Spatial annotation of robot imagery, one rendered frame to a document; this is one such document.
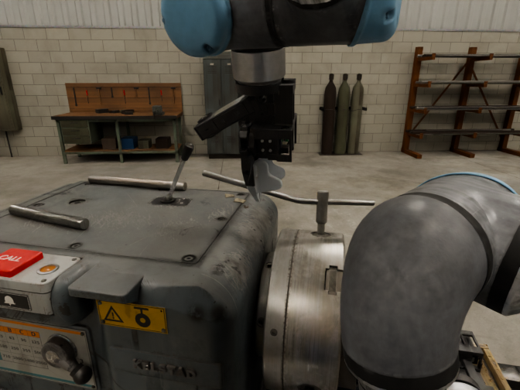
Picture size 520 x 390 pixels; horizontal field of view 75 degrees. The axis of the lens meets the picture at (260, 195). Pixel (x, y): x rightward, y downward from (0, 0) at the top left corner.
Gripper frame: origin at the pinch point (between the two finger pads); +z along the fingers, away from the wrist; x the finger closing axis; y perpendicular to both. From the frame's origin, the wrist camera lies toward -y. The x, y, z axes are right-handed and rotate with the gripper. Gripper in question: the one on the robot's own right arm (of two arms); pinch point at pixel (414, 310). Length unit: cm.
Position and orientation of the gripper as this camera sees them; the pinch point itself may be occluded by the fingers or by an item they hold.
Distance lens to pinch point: 78.7
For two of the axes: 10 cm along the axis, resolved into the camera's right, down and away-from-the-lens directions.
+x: 0.0, -9.5, -3.3
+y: 9.7, 0.7, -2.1
